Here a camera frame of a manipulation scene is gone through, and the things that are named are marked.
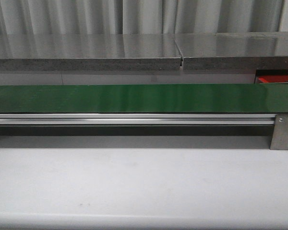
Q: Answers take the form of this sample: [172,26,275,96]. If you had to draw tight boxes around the left grey stone counter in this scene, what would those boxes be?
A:
[0,34,181,71]

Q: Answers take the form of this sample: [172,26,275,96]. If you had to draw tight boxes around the grey stone counter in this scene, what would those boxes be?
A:
[175,32,288,70]
[0,34,181,71]

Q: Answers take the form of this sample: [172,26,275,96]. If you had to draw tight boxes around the green conveyor belt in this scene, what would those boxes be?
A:
[0,84,288,114]

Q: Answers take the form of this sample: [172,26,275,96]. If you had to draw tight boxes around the red plastic bin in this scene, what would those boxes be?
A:
[255,75,288,84]

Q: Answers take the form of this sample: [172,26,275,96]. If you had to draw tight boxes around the right grey stone counter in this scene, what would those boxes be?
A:
[175,32,288,70]

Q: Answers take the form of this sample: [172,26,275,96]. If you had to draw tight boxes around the grey pleated curtain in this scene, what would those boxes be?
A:
[0,0,284,35]

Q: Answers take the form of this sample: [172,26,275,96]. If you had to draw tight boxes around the steel conveyor support bracket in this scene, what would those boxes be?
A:
[270,114,288,150]

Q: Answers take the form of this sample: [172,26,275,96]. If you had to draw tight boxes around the aluminium conveyor side rail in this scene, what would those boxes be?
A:
[0,113,276,126]

